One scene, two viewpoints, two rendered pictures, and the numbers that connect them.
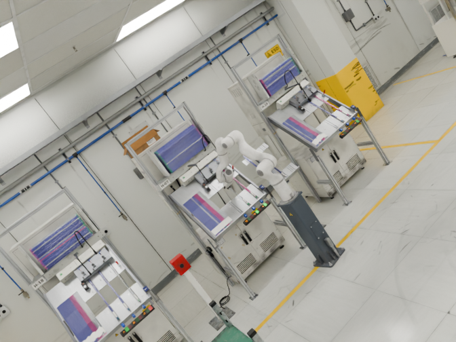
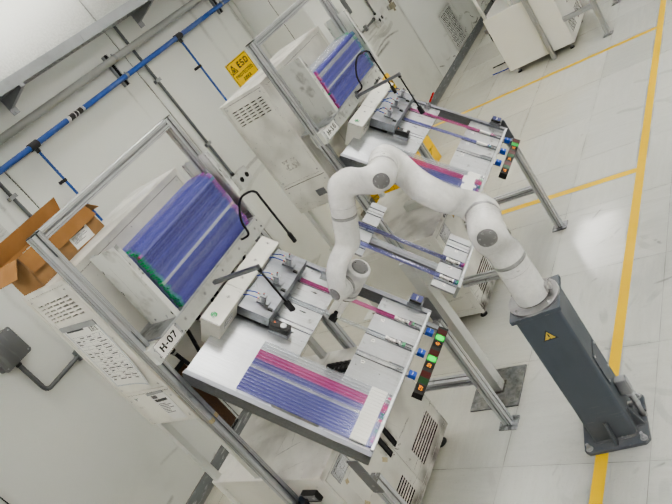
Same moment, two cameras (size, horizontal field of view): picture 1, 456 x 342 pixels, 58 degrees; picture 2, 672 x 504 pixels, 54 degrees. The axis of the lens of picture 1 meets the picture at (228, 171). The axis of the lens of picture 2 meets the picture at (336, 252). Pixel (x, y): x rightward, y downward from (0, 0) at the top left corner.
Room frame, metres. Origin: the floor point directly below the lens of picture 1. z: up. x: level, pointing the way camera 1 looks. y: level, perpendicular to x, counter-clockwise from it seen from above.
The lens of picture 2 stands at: (1.87, 1.00, 2.08)
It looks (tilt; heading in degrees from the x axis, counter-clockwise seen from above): 21 degrees down; 333
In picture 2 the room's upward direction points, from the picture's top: 38 degrees counter-clockwise
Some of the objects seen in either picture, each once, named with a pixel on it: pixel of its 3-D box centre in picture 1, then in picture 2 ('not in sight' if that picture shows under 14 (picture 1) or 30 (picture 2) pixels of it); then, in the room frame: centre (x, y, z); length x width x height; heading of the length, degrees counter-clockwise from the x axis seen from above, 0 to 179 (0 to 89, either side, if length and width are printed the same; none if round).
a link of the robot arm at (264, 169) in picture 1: (269, 173); (493, 238); (3.42, -0.28, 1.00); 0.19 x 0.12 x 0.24; 130
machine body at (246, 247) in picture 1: (237, 239); (339, 455); (4.35, 0.36, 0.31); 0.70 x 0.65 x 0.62; 110
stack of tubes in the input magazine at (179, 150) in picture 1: (181, 148); (186, 238); (4.26, 0.26, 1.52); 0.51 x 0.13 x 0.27; 110
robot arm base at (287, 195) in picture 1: (283, 190); (522, 279); (3.44, -0.30, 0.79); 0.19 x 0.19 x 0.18
